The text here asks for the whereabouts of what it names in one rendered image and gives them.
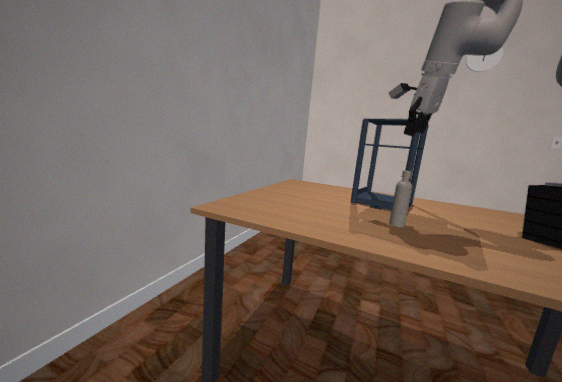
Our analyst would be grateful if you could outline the grey stone-textured bottle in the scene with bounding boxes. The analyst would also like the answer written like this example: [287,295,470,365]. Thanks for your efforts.
[389,171,412,227]

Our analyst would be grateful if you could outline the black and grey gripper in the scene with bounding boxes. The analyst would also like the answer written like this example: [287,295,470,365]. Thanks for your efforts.
[404,73,452,136]

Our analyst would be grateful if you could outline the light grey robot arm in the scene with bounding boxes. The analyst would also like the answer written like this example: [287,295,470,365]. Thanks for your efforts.
[421,0,523,76]

